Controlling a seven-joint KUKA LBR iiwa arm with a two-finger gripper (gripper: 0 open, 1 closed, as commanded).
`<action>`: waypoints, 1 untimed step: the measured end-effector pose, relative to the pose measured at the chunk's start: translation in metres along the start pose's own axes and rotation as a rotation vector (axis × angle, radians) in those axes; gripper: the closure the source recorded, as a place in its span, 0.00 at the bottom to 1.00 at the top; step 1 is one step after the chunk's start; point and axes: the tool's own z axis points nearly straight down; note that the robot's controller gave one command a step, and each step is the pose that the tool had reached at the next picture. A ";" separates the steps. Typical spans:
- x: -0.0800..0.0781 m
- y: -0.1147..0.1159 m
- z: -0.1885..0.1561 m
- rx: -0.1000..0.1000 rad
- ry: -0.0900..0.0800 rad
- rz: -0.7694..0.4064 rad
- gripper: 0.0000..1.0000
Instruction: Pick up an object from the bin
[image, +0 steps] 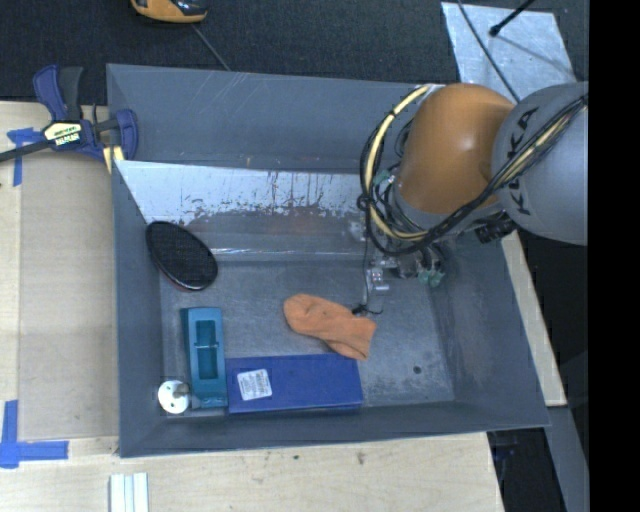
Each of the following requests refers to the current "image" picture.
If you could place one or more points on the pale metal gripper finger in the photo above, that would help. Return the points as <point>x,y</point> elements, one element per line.
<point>357,231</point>
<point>377,281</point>

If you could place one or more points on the orange cloth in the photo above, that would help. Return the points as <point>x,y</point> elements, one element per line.
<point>325,320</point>

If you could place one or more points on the blue box with white label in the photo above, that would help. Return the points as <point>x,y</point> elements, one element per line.
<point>310,382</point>

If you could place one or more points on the grey metal bin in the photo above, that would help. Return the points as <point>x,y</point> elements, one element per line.
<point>280,120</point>

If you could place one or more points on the black oval mesh brush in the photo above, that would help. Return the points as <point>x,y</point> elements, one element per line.
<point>181,256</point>

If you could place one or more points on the teal plastic stapler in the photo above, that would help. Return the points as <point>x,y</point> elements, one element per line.
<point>205,350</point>

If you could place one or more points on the white round knob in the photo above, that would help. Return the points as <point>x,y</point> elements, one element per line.
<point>172,398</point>

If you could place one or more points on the black cylinder on white bracket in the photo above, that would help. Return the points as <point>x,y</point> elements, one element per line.
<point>495,230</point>

